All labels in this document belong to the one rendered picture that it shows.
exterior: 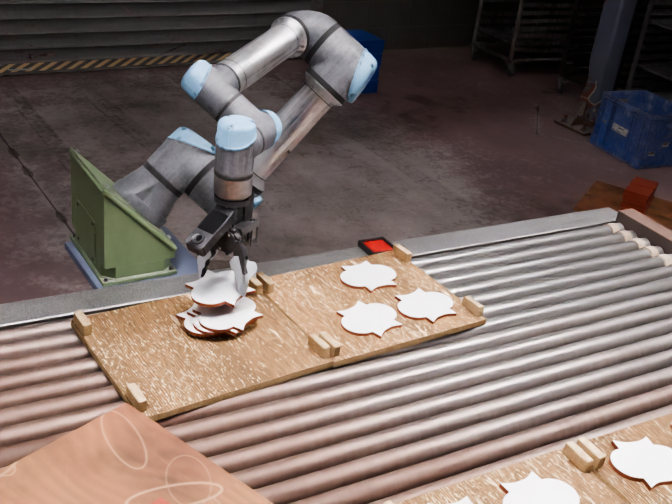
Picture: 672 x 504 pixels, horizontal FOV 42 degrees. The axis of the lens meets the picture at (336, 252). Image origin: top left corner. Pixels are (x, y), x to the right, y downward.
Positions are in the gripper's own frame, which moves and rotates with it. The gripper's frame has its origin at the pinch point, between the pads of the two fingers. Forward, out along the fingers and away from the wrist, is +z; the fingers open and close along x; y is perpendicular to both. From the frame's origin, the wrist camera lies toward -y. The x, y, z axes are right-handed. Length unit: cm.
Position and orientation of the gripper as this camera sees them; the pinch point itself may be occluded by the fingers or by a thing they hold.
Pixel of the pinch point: (220, 285)
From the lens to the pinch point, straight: 182.5
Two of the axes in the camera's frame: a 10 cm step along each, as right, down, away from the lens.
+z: -1.1, 8.8, 4.6
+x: -8.5, -3.2, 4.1
